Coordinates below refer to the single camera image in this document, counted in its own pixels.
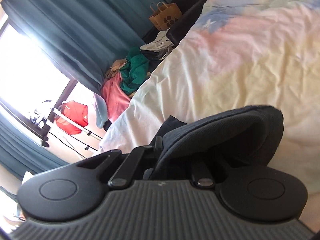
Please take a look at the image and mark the black pants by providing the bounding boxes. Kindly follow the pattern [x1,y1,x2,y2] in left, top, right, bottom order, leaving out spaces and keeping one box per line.
[143,105,284,180]

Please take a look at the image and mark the light blue clothing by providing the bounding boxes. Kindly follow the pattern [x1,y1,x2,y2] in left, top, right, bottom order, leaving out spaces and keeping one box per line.
[93,93,108,129]

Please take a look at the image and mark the pink clothing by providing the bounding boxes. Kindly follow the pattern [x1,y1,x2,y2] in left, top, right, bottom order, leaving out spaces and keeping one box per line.
[101,73,131,123]

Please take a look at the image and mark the red garment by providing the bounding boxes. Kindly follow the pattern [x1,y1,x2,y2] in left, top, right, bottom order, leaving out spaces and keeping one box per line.
[54,100,88,135]

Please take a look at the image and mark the white garment steamer stand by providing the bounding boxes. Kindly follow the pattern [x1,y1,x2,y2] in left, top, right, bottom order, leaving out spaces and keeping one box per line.
[30,100,103,152]

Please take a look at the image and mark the teal left curtain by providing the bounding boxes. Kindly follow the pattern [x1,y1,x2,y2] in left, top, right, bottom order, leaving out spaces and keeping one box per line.
[0,115,68,180]

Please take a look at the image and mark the teal curtain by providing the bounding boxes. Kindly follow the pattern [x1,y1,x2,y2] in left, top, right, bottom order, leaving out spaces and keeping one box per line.
[1,0,170,93]
[0,115,68,180]

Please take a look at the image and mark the green clothing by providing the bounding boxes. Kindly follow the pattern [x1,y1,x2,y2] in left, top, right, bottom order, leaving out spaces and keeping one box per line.
[120,47,149,96]

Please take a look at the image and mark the white cloth bag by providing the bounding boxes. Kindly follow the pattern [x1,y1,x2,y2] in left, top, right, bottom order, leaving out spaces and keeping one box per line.
[140,29,174,52]

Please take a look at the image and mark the pastel bed sheet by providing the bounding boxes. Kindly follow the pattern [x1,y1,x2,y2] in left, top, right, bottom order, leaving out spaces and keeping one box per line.
[99,0,319,231]

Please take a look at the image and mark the teal right curtain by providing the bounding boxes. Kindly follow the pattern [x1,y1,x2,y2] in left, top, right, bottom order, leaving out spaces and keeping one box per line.
[1,0,170,93]

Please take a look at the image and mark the brown paper bag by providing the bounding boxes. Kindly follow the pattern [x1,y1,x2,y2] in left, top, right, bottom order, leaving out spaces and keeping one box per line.
[149,2,182,31]

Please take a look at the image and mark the black bed frame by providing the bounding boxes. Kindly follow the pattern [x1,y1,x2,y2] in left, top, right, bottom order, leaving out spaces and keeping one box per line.
[142,0,212,47]

